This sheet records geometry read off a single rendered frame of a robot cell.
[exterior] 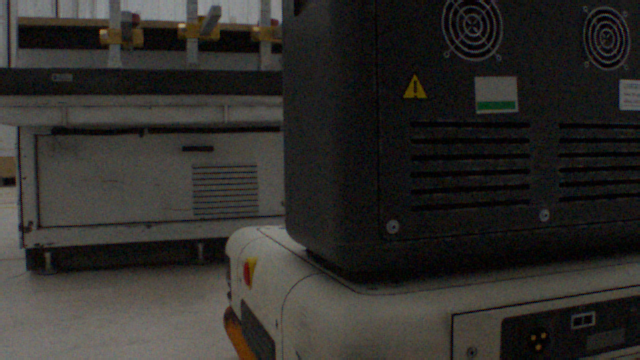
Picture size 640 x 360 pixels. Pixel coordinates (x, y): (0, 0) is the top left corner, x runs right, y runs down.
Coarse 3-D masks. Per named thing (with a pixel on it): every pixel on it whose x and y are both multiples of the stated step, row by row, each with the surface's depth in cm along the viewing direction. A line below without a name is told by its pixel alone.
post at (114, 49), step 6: (114, 0) 170; (120, 0) 171; (114, 6) 170; (120, 6) 170; (114, 12) 170; (114, 18) 170; (114, 24) 170; (120, 24) 173; (114, 48) 171; (114, 54) 171; (120, 54) 173; (114, 60) 171; (120, 60) 171
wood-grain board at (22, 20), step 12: (24, 24) 176; (36, 24) 178; (48, 24) 179; (60, 24) 180; (72, 24) 181; (84, 24) 183; (96, 24) 184; (108, 24) 185; (144, 24) 189; (156, 24) 190; (168, 24) 192; (228, 24) 199; (240, 24) 200; (252, 24) 201
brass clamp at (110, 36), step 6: (102, 30) 169; (108, 30) 169; (114, 30) 170; (120, 30) 170; (132, 30) 171; (138, 30) 172; (102, 36) 168; (108, 36) 169; (114, 36) 170; (120, 36) 170; (138, 36) 172; (102, 42) 169; (108, 42) 169; (114, 42) 170; (120, 42) 170; (126, 42) 171; (132, 42) 172; (138, 42) 172
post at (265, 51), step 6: (258, 0) 188; (264, 0) 185; (270, 0) 186; (258, 6) 188; (264, 6) 186; (270, 6) 186; (264, 12) 186; (270, 12) 186; (264, 18) 186; (270, 18) 186; (264, 24) 186; (264, 42) 186; (270, 42) 187; (264, 48) 186; (270, 48) 187; (264, 54) 186; (270, 54) 187; (264, 60) 186; (270, 60) 187
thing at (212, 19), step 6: (216, 6) 152; (210, 12) 154; (216, 12) 152; (210, 18) 156; (216, 18) 156; (204, 24) 168; (210, 24) 163; (216, 24) 163; (204, 30) 171; (210, 30) 172; (198, 42) 191; (204, 42) 191
